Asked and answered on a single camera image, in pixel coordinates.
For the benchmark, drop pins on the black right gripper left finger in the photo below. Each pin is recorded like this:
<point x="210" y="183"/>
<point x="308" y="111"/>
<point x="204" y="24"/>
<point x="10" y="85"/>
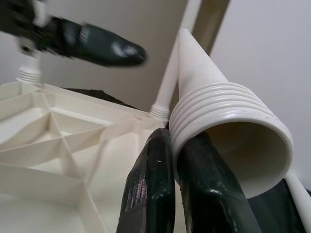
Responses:
<point x="148" y="194"/>

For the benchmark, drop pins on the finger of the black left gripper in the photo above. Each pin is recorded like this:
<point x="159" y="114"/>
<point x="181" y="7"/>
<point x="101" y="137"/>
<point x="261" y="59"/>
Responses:
<point x="109" y="49"/>

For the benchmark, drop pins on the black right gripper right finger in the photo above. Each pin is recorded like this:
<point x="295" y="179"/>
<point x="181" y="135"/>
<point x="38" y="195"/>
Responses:
<point x="213" y="206"/>

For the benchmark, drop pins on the white plastic children table top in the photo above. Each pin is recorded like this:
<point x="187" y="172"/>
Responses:
<point x="36" y="194"/>

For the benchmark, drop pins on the black table cloth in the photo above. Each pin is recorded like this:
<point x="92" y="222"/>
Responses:
<point x="274" y="213"/>

